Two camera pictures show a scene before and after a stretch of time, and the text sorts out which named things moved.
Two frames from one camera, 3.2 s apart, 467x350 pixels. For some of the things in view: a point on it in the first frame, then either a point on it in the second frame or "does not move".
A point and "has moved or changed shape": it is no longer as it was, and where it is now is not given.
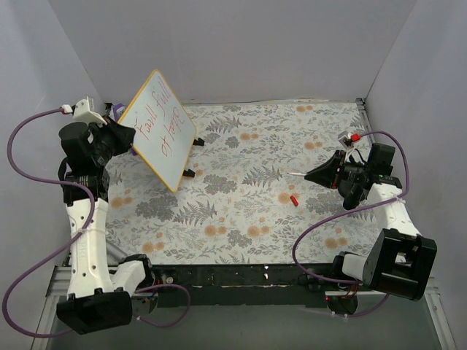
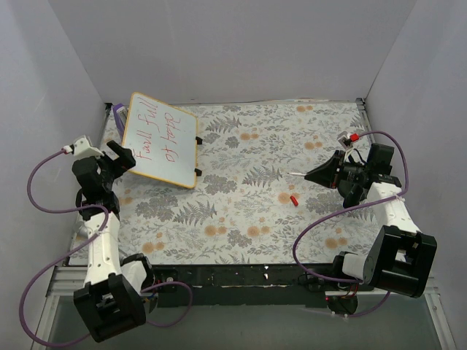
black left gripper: (119, 133) -> (112, 162)
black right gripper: (338, 172) does not move
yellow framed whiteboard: (165, 137) has moved or changed shape
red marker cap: (294, 200) does not move
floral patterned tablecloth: (248, 199) does not move
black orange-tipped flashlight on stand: (352, 198) does not move
